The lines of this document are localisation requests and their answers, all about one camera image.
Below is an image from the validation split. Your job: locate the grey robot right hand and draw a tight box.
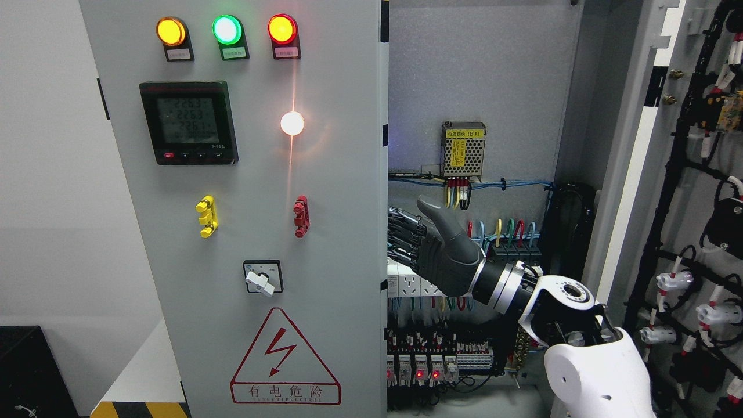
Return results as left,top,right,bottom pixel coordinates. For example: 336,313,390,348
387,196,485,297

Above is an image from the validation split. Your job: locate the grey cabinet door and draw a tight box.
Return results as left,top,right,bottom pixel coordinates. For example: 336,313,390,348
558,1,741,417
80,1,388,417

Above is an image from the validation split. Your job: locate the white socket breaker row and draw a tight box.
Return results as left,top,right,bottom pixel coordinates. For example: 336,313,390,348
387,258,447,297

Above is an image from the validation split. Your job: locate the black surge protector block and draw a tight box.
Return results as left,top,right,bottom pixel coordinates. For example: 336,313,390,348
488,242,544,276

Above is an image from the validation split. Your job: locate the lower relay terminal row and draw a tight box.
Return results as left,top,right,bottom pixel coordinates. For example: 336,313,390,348
384,328,495,387

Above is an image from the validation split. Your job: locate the metal mesh power supply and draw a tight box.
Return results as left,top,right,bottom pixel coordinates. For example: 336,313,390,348
440,121,486,178

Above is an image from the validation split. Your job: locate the red high voltage warning sticker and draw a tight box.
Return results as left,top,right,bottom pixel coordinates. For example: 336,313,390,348
230,307,341,405

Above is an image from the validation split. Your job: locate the red indicator lamp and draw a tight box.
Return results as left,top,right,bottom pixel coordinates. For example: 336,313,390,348
267,13,301,59

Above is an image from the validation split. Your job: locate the black digital power meter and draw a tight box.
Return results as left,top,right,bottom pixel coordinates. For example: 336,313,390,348
139,80,239,165

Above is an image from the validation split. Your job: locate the green indicator lamp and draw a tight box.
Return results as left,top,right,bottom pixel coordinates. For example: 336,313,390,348
212,14,250,61

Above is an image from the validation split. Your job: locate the yellow indicator lamp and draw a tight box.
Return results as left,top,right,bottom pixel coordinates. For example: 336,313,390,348
156,16,194,62

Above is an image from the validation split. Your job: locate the black right cable harness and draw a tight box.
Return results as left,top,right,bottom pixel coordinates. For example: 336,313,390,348
540,183,625,279

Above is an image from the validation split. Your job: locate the red terminal post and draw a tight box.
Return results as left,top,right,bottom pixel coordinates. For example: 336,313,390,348
293,195,311,238

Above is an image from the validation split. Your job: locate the white rotary selector switch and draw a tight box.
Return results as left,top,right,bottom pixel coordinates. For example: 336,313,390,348
243,260,284,297

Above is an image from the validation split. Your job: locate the yellow terminal post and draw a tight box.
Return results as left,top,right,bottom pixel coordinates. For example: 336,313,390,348
194,195,219,239

